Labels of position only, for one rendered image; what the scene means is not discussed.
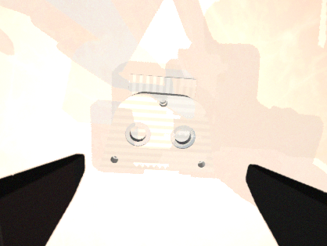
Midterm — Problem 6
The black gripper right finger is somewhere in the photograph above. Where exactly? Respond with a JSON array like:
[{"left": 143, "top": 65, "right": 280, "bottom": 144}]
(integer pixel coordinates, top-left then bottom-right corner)
[{"left": 245, "top": 164, "right": 327, "bottom": 246}]

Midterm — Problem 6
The pale grey metal plate with two holes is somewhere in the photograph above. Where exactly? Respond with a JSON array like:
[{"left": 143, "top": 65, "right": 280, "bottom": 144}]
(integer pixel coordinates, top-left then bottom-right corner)
[{"left": 99, "top": 92, "right": 214, "bottom": 172}]

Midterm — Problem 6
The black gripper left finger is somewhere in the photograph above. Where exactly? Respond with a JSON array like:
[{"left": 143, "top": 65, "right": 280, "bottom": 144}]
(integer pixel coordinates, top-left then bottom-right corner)
[{"left": 0, "top": 154, "right": 85, "bottom": 246}]

